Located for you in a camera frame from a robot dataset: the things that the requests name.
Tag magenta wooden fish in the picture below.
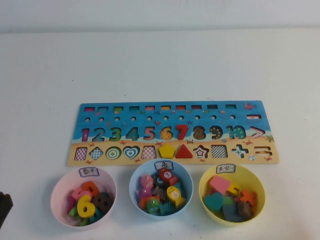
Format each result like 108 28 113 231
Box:
137 187 152 201

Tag pink wooden number piece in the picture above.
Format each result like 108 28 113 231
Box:
70 189 92 204

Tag teal wooden heart piece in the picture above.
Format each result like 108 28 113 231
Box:
203 191 224 212

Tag blue plastic bowl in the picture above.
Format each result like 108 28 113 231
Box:
128 159 194 222

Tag green wooden fish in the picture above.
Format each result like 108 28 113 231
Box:
146 199 161 216

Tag brown wooden fish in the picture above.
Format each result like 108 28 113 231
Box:
151 186 169 204

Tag yellow wooden pentagon piece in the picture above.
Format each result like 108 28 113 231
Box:
158 143 175 160

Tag yellow plastic bowl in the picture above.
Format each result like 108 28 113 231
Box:
198 164 266 228

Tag dark brown wooden number eight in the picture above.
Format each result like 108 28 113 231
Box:
91 191 115 214

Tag pink wooden trapezoid piece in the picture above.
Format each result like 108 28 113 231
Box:
209 175 231 196

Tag green wooden number piece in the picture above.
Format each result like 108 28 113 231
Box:
67 204 79 219

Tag orange wooden cross piece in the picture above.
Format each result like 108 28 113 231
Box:
239 189 258 207

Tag white handwritten label, yellow bowl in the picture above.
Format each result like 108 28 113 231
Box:
215 164 237 174

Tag brown wooden block piece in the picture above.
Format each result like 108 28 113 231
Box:
237 200 255 221

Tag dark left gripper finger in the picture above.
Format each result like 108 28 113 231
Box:
0 191 14 227

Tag grey-blue wooden block piece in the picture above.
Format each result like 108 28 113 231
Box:
222 203 245 223

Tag orange wooden number piece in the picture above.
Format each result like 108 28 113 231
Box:
81 181 101 198

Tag white handwritten label, blue bowl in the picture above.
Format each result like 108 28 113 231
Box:
154 160 174 171

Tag orange wooden fish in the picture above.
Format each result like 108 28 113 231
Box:
138 195 161 211

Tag white handwritten label, pink bowl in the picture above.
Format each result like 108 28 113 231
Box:
78 167 100 178

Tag yellow wooden fish with six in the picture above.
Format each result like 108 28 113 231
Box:
166 185 187 210

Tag teal wooden number piece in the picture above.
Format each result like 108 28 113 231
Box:
87 209 103 224

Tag pink wooden fish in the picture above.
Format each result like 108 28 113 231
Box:
138 174 154 191

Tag colourful wooden number puzzle board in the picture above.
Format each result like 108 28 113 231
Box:
66 100 280 168

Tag pink plastic bowl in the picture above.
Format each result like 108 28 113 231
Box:
50 167 118 227

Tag yellow wooden equals-sign piece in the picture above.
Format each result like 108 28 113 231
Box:
226 182 242 197

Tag dark teal wooden fish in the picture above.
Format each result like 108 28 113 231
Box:
152 176 166 188

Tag red wooden triangle piece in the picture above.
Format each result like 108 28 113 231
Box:
175 144 194 160

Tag yellow wooden number six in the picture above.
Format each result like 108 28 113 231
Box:
76 194 96 218

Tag red wooden fish with seven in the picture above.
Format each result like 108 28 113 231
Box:
159 168 179 187

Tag red wooden number seven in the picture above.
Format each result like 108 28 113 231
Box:
176 124 189 141

